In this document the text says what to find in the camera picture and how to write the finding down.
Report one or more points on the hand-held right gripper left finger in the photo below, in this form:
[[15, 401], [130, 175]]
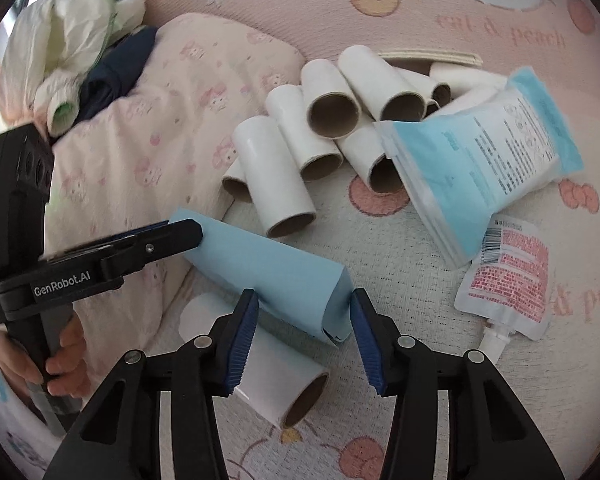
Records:
[[240, 345]]

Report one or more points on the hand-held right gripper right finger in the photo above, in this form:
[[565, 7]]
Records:
[[367, 340]]

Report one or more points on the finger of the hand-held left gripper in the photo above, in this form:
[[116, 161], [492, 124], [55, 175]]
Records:
[[170, 242], [115, 246]]

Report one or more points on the light blue paper box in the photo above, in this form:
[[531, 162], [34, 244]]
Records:
[[280, 275]]

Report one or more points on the person's left hand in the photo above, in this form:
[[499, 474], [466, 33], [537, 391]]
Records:
[[72, 370]]

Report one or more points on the white paper tube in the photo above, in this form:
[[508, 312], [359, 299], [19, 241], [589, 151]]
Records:
[[280, 375]]

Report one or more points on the pile of white rolls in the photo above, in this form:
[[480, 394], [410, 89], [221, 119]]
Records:
[[280, 170]]

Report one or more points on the pink and white spout pouch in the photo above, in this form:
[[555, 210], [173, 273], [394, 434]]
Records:
[[510, 275]]

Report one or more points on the pink printed pillow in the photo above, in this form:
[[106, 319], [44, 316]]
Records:
[[180, 85]]

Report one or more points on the dark navy cloth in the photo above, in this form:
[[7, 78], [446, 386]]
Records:
[[115, 75]]

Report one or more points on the white crumpled jacket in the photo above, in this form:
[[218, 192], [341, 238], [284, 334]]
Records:
[[70, 35]]

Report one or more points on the blue and white pouch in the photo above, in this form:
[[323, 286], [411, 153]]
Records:
[[480, 150]]

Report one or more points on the pink cat-print bed bumper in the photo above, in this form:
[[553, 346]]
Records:
[[305, 20]]

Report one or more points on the flat white cardboard piece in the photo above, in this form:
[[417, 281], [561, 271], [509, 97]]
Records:
[[430, 56]]

